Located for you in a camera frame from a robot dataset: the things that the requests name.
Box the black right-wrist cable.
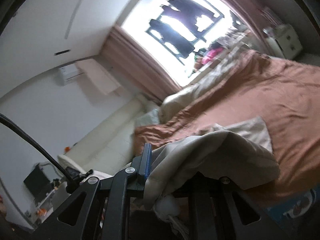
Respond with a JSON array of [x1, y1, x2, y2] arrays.
[[0, 113, 87, 193]]

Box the white air conditioner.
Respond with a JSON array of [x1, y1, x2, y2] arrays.
[[59, 63, 84, 85]]

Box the glass jar on cabinet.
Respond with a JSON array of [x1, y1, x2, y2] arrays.
[[263, 27, 274, 37]]

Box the pink curtain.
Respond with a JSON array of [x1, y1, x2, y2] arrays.
[[221, 0, 273, 55], [100, 25, 181, 102]]

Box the black monitor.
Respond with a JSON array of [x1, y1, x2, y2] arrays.
[[23, 165, 53, 204]]

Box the pink plush toy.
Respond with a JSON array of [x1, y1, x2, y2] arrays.
[[201, 47, 224, 65]]

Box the beige large garment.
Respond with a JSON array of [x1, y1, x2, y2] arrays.
[[143, 116, 280, 210]]

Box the white bedside cabinet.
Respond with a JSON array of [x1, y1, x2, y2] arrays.
[[266, 24, 303, 60]]

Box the brown bed blanket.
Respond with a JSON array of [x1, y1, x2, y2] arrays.
[[133, 50, 319, 206]]

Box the dark hanging clothes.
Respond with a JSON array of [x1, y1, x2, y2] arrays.
[[146, 0, 225, 63]]

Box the left pink curtain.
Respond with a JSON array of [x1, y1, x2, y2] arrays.
[[100, 25, 181, 102]]

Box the cream sofa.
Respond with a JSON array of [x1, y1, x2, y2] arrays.
[[57, 95, 148, 176]]

